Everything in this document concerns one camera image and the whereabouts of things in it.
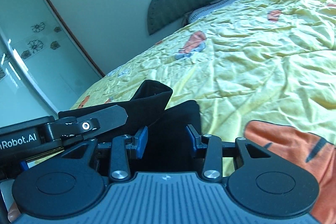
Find person's left hand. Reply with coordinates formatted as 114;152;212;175
7;202;22;223

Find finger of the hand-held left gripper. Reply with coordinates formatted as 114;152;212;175
42;105;128;147

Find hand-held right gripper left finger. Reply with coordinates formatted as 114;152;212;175
62;126;148;182

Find glass wardrobe sliding door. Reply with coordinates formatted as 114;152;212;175
0;0;106;123

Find yellow printed blanket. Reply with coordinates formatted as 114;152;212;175
70;0;336;224

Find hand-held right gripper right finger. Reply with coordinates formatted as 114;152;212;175
185;125;271;182

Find black pants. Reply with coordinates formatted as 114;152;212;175
58;80;201;180

